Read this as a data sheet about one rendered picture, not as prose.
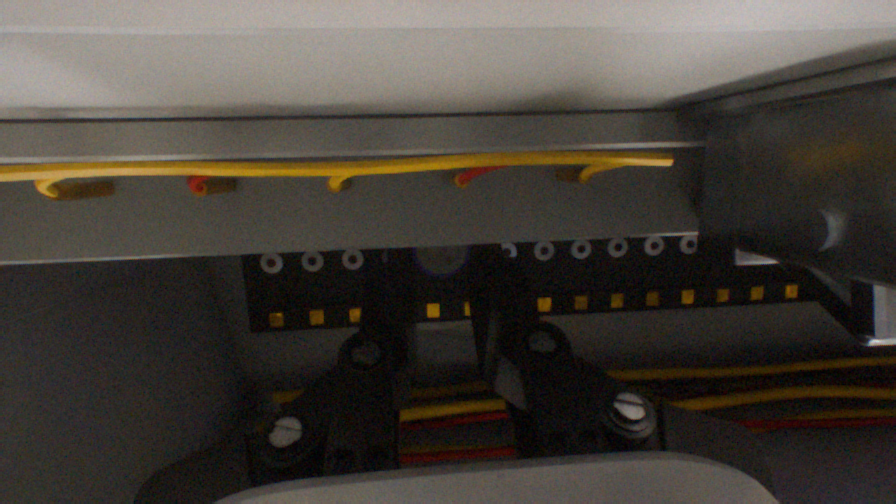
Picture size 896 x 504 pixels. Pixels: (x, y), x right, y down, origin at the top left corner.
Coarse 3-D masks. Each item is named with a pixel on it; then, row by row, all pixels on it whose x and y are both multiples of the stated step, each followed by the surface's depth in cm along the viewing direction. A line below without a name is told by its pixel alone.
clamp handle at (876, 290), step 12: (852, 288) 5; (864, 288) 5; (876, 288) 5; (888, 288) 5; (852, 300) 6; (864, 300) 5; (876, 300) 5; (888, 300) 5; (852, 312) 6; (864, 312) 5; (876, 312) 5; (888, 312) 5; (852, 324) 6; (864, 324) 5; (876, 324) 5; (888, 324) 5; (864, 336) 5; (876, 336) 5; (888, 336) 5
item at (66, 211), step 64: (0, 192) 7; (64, 192) 6; (128, 192) 8; (192, 192) 7; (256, 192) 8; (320, 192) 8; (384, 192) 8; (448, 192) 8; (512, 192) 8; (576, 192) 8; (640, 192) 8; (0, 256) 8; (64, 256) 8; (128, 256) 8; (192, 256) 8
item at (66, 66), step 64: (0, 0) 2; (64, 0) 2; (128, 0) 2; (192, 0) 2; (256, 0) 2; (320, 0) 2; (384, 0) 2; (448, 0) 2; (512, 0) 2; (576, 0) 2; (640, 0) 2; (704, 0) 2; (768, 0) 3; (832, 0) 3; (0, 64) 3; (64, 64) 4; (128, 64) 4; (192, 64) 4; (256, 64) 4; (320, 64) 4; (384, 64) 4; (448, 64) 4; (512, 64) 4; (576, 64) 4; (640, 64) 4; (704, 64) 4; (768, 64) 4; (832, 64) 4; (0, 320) 12
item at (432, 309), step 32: (256, 256) 22; (288, 256) 22; (608, 256) 24; (640, 256) 24; (672, 256) 24; (704, 256) 24; (256, 288) 22; (288, 288) 22; (320, 288) 23; (352, 288) 23; (416, 288) 23; (448, 288) 23; (544, 288) 24; (576, 288) 24; (608, 288) 24; (640, 288) 24; (672, 288) 24; (704, 288) 24; (736, 288) 24; (768, 288) 24; (800, 288) 25; (256, 320) 23; (288, 320) 22; (320, 320) 23; (352, 320) 23; (416, 320) 23; (448, 320) 23
